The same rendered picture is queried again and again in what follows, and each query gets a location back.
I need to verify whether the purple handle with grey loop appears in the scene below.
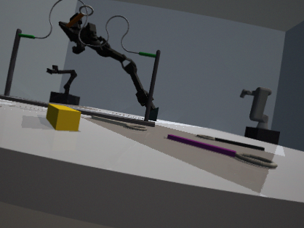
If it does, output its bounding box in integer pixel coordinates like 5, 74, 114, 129
167, 134, 278, 168

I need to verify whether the yellow cube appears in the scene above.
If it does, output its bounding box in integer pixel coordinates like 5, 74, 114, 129
46, 104, 81, 131

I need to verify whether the orange handle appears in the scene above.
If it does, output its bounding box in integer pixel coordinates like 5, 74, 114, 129
66, 5, 94, 28

